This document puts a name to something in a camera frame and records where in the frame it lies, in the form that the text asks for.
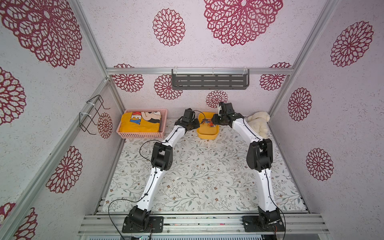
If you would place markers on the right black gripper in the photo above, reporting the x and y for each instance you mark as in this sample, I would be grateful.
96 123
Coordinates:
216 119

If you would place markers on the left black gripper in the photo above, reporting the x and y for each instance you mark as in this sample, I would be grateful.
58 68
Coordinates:
197 124

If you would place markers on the yellow plastic storage box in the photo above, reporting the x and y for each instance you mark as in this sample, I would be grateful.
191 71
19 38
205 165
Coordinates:
207 130

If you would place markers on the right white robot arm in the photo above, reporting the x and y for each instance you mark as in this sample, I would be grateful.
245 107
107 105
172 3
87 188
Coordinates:
259 158

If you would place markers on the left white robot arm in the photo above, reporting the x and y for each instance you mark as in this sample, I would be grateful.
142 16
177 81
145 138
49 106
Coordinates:
161 162

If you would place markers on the white plush toy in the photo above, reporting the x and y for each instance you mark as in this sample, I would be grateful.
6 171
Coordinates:
259 123

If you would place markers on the yellow folded cartoon shirt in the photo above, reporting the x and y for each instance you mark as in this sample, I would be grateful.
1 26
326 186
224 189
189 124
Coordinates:
140 122

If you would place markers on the grey wall shelf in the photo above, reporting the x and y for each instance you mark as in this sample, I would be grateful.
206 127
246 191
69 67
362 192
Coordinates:
210 81

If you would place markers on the black wire wall rack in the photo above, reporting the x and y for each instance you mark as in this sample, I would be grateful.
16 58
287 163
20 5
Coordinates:
87 118

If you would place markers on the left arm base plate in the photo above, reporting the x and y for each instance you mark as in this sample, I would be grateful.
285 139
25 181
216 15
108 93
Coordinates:
148 225

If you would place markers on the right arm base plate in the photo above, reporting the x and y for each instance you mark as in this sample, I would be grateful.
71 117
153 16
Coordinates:
254 224

